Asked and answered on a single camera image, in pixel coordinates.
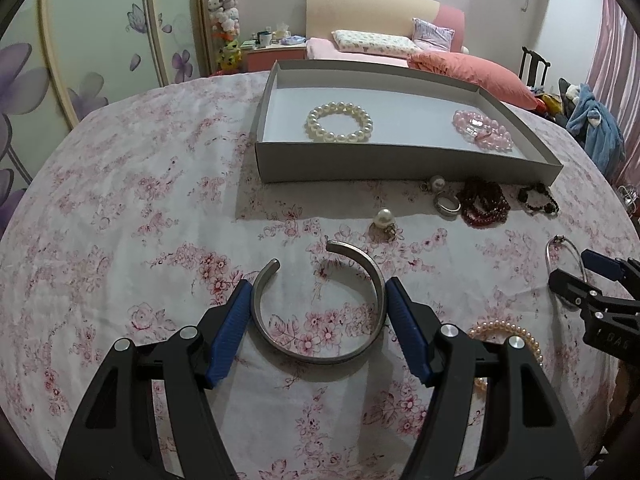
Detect lilac pillow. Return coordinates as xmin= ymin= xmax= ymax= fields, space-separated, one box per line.
xmin=412 ymin=17 xmax=457 ymax=54

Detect blue garment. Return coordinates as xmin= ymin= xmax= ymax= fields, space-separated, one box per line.
xmin=564 ymin=81 xmax=626 ymax=177

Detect pile of colourful clothes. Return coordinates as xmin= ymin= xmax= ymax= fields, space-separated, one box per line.
xmin=530 ymin=85 xmax=568 ymax=121

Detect folded pink quilt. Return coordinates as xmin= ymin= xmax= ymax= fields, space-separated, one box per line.
xmin=406 ymin=51 xmax=542 ymax=111

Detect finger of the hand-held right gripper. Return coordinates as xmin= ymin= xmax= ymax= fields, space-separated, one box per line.
xmin=581 ymin=249 xmax=640 ymax=285
xmin=548 ymin=268 xmax=627 ymax=312

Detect grey cardboard tray box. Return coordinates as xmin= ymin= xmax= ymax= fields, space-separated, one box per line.
xmin=254 ymin=59 xmax=565 ymax=187

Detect white floral pillow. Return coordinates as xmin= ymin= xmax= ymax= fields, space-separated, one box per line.
xmin=332 ymin=29 xmax=424 ymax=57

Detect pink pearl bracelet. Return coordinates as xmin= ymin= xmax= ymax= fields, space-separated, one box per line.
xmin=467 ymin=320 xmax=546 ymax=393

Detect white pearl bracelet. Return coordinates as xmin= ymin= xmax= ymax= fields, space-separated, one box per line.
xmin=305 ymin=102 xmax=375 ymax=145

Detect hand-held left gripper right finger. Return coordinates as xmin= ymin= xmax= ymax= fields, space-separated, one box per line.
xmin=385 ymin=276 xmax=586 ymax=480

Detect thin silver bangle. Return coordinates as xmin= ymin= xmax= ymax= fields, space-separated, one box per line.
xmin=545 ymin=236 xmax=588 ymax=306

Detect pink crystal bead bracelet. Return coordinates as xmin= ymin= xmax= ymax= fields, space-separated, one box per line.
xmin=452 ymin=109 xmax=515 ymax=152

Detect pink floral tablecloth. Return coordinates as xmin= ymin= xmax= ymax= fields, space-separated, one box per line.
xmin=0 ymin=67 xmax=640 ymax=480

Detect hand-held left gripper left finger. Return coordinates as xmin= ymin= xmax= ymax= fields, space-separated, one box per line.
xmin=55 ymin=279 xmax=253 ymax=480

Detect pink curtain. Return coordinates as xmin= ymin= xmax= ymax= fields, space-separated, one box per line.
xmin=585 ymin=0 xmax=640 ymax=196

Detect dark wooden chair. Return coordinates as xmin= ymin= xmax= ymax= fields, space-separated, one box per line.
xmin=520 ymin=46 xmax=552 ymax=88

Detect cream and pink headboard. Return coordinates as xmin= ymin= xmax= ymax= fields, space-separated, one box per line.
xmin=305 ymin=0 xmax=466 ymax=54

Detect silver ring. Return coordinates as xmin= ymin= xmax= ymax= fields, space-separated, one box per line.
xmin=433 ymin=194 xmax=461 ymax=220

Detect dark red bead bracelet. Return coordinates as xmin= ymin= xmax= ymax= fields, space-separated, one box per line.
xmin=457 ymin=177 xmax=511 ymax=228

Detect pink nightstand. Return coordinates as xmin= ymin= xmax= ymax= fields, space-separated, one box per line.
xmin=242 ymin=42 xmax=307 ymax=74

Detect black bead bracelet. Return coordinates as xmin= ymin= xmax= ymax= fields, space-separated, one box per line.
xmin=517 ymin=184 xmax=561 ymax=217

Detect floral sliding wardrobe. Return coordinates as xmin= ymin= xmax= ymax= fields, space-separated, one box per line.
xmin=0 ymin=0 xmax=211 ymax=241

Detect tube of plush toys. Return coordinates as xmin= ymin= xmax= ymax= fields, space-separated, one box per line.
xmin=206 ymin=0 xmax=244 ymax=77

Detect silver cuff bangle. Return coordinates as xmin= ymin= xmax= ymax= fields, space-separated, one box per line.
xmin=251 ymin=240 xmax=387 ymax=365

